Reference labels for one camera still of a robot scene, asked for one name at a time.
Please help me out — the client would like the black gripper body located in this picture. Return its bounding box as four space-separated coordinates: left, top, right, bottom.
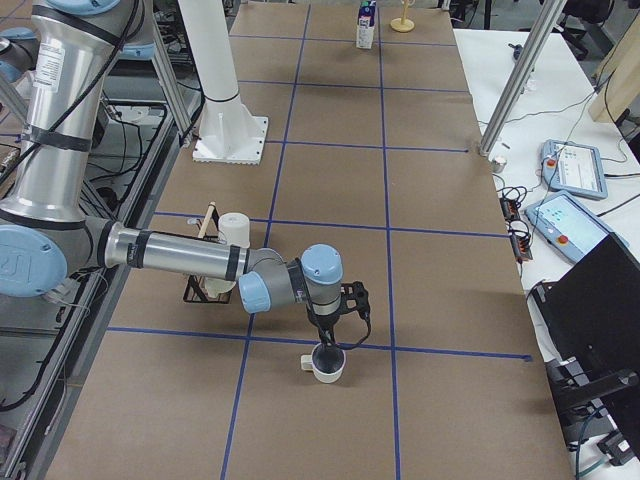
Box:
307 281 371 350

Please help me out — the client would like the white mug on rack upper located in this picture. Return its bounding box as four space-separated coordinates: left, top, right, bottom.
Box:
218 212 250 248

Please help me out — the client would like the teach pendant tablet near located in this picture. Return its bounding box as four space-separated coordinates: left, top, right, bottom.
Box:
524 190 614 264

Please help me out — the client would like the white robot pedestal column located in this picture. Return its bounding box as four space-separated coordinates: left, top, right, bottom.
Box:
181 1 269 165

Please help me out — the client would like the wooden mug tree stand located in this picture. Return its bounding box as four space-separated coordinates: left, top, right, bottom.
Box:
390 0 415 33

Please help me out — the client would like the teach pendant tablet far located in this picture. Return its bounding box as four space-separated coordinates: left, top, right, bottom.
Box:
540 139 608 200

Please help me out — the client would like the black laptop monitor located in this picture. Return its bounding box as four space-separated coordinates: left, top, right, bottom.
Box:
531 233 639 384

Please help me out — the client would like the black wire mug rack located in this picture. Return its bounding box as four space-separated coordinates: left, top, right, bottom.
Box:
183 201 234 304

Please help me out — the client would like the small metal cylinder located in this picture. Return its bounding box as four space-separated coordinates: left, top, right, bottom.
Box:
491 156 507 174

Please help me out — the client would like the blue Pascual milk carton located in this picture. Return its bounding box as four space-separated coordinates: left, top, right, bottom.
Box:
356 0 376 49

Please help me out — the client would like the teach pendant tablet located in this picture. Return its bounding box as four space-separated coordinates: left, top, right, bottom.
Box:
524 190 614 264
540 139 608 200

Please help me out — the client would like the aluminium frame post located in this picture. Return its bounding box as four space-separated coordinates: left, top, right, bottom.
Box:
479 0 566 157

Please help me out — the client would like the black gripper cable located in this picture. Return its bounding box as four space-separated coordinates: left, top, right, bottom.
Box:
329 309 372 352

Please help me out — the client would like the white mug grey inside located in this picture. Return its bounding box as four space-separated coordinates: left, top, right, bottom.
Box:
300 343 346 384

